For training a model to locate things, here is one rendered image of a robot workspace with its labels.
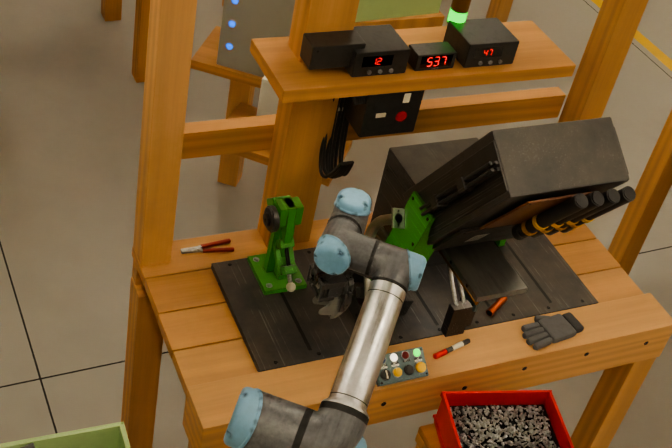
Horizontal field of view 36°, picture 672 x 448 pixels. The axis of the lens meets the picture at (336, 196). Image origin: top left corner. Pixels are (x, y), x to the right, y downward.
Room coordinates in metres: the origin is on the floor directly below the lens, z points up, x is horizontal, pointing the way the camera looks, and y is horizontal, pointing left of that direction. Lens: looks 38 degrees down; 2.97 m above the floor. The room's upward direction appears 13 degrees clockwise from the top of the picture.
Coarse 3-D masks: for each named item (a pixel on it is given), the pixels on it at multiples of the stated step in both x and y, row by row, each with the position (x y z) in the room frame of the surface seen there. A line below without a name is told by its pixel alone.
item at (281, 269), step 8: (272, 200) 2.25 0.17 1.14; (280, 232) 2.21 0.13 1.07; (280, 240) 2.19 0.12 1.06; (280, 248) 2.17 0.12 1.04; (280, 256) 2.18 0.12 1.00; (288, 256) 2.17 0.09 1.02; (280, 264) 2.17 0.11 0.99; (288, 264) 2.16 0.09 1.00; (280, 272) 2.15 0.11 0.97; (288, 272) 2.14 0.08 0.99; (296, 272) 2.15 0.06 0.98
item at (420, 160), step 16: (416, 144) 2.52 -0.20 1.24; (432, 144) 2.54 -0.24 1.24; (448, 144) 2.56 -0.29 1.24; (464, 144) 2.58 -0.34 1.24; (400, 160) 2.43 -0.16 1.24; (416, 160) 2.44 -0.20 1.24; (432, 160) 2.46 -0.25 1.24; (448, 160) 2.48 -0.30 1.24; (384, 176) 2.46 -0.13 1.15; (400, 176) 2.40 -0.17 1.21; (416, 176) 2.37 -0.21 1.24; (384, 192) 2.44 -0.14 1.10; (400, 192) 2.38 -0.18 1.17; (384, 208) 2.43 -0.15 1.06; (432, 256) 2.39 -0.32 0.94
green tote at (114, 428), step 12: (72, 432) 1.48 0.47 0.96; (84, 432) 1.49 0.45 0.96; (96, 432) 1.50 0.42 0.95; (108, 432) 1.52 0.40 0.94; (120, 432) 1.52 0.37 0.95; (0, 444) 1.41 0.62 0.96; (12, 444) 1.41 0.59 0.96; (24, 444) 1.42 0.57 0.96; (36, 444) 1.44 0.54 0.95; (48, 444) 1.45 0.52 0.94; (60, 444) 1.46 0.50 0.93; (72, 444) 1.48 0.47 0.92; (84, 444) 1.49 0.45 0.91; (96, 444) 1.50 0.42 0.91; (108, 444) 1.52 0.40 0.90; (120, 444) 1.51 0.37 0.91
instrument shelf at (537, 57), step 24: (504, 24) 2.80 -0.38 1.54; (528, 24) 2.83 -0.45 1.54; (264, 48) 2.37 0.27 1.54; (288, 48) 2.39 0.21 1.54; (528, 48) 2.68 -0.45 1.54; (552, 48) 2.72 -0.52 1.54; (264, 72) 2.30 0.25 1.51; (288, 72) 2.28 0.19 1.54; (312, 72) 2.30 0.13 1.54; (336, 72) 2.33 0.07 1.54; (408, 72) 2.41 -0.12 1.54; (432, 72) 2.43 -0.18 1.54; (456, 72) 2.46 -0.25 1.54; (480, 72) 2.49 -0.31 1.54; (504, 72) 2.53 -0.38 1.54; (528, 72) 2.57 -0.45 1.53; (552, 72) 2.61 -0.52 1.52; (288, 96) 2.20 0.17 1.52; (312, 96) 2.23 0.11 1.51; (336, 96) 2.27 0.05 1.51
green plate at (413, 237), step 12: (408, 204) 2.24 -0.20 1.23; (420, 204) 2.21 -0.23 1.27; (408, 216) 2.22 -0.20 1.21; (420, 216) 2.19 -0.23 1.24; (432, 216) 2.16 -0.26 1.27; (396, 228) 2.23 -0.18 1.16; (408, 228) 2.20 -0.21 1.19; (420, 228) 2.17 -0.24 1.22; (396, 240) 2.20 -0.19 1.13; (408, 240) 2.17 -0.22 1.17; (420, 240) 2.15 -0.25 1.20; (420, 252) 2.17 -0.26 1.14; (432, 252) 2.19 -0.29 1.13
